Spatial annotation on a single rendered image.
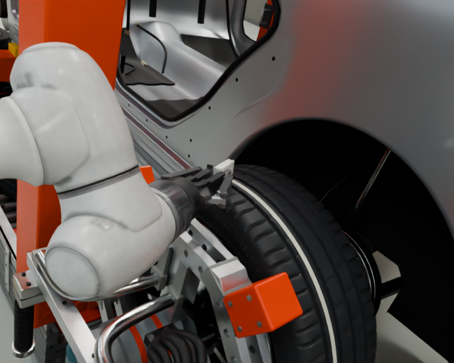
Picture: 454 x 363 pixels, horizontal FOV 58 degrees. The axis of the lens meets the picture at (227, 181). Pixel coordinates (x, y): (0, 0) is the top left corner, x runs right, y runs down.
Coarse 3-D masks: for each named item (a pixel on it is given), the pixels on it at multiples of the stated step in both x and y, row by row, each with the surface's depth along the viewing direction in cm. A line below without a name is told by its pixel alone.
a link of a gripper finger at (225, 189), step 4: (228, 176) 74; (232, 176) 74; (224, 180) 72; (228, 180) 72; (224, 184) 70; (228, 184) 70; (220, 188) 68; (224, 188) 69; (228, 188) 71; (220, 192) 67; (224, 192) 66; (228, 192) 73; (220, 196) 67; (224, 196) 66; (220, 204) 67; (224, 208) 67
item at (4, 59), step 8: (16, 48) 258; (0, 56) 253; (8, 56) 257; (16, 56) 259; (0, 64) 254; (8, 64) 257; (0, 72) 257; (8, 72) 260; (0, 80) 259; (8, 80) 262
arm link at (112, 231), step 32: (64, 192) 47; (96, 192) 46; (128, 192) 47; (64, 224) 45; (96, 224) 44; (128, 224) 46; (160, 224) 51; (64, 256) 43; (96, 256) 43; (128, 256) 45; (160, 256) 53; (64, 288) 45; (96, 288) 44
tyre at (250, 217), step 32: (256, 192) 82; (288, 192) 85; (224, 224) 76; (256, 224) 74; (288, 224) 78; (320, 224) 81; (256, 256) 72; (288, 256) 72; (320, 256) 76; (352, 256) 81; (320, 288) 72; (352, 288) 78; (320, 320) 71; (352, 320) 76; (288, 352) 69; (320, 352) 69; (352, 352) 75
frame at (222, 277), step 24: (192, 240) 73; (216, 240) 75; (192, 264) 72; (216, 264) 69; (240, 264) 71; (216, 288) 67; (240, 288) 68; (120, 312) 107; (216, 312) 68; (240, 360) 66; (264, 360) 68
